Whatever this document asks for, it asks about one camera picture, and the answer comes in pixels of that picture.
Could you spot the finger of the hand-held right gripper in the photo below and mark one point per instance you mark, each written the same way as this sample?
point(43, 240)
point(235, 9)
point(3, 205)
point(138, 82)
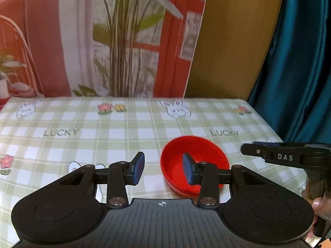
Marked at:
point(266, 143)
point(274, 155)

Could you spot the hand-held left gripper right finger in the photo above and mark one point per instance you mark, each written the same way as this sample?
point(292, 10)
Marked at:
point(187, 171)

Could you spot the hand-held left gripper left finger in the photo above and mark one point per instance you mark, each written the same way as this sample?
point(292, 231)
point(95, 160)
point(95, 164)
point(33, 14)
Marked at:
point(140, 167)

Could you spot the red bowl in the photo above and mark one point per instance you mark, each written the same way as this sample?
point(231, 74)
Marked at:
point(201, 149)
point(181, 190)

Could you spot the person's right hand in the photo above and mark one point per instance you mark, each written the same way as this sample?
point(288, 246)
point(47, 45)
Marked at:
point(317, 204)

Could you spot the green checked rabbit tablecloth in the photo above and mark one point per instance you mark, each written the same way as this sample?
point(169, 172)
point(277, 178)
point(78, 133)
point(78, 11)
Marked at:
point(77, 144)

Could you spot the teal curtain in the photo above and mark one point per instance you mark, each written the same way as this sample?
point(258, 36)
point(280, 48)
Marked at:
point(300, 69)

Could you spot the brown wooden board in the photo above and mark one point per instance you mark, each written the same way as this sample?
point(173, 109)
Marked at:
point(232, 44)

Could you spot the printed plant backdrop cloth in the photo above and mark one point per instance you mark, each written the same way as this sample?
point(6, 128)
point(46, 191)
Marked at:
point(103, 38)

